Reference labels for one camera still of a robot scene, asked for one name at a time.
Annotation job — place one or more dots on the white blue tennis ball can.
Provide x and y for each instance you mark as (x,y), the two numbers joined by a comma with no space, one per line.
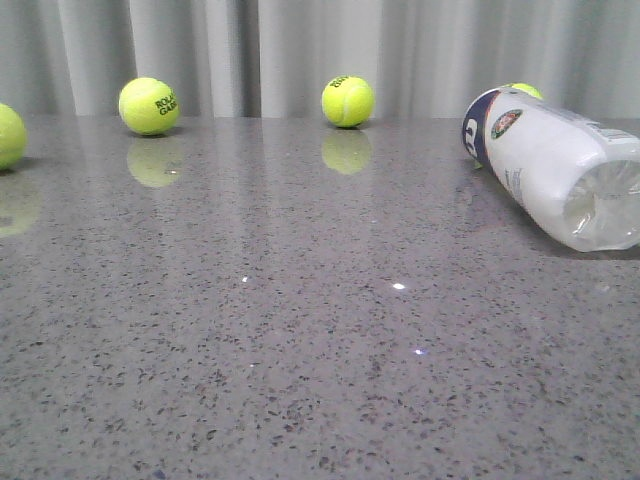
(577,178)

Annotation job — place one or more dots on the middle tennis ball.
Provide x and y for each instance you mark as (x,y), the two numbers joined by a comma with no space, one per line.
(347,101)

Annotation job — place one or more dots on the tennis ball with Roland Garros print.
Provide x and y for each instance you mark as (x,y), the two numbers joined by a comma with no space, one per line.
(148,106)

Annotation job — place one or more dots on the right tennis ball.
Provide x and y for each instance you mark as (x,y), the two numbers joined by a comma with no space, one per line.
(528,89)

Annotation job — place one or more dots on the tennis ball far left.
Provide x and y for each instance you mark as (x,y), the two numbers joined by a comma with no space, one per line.
(13,137)

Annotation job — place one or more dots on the grey white curtain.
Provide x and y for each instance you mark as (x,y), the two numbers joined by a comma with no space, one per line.
(273,58)

